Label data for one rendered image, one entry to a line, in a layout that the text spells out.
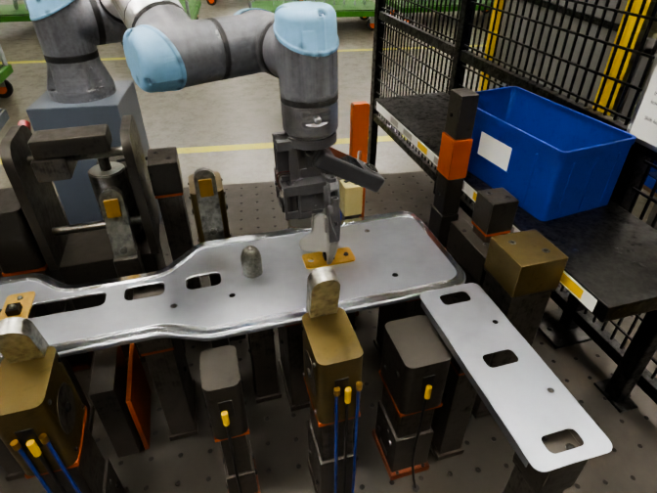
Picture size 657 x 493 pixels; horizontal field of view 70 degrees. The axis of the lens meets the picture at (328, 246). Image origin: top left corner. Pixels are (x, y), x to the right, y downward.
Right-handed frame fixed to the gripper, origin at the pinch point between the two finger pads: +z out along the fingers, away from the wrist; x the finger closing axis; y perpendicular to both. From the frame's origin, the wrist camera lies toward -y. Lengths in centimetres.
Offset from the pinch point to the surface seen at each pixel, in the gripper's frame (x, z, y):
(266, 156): -257, 103, -25
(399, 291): 10.7, 2.9, -8.1
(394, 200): -62, 33, -40
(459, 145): -13.5, -7.6, -29.9
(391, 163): -220, 105, -108
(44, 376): 17.7, -2.8, 38.2
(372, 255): 1.3, 2.6, -7.3
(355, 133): -14.8, -12.2, -9.4
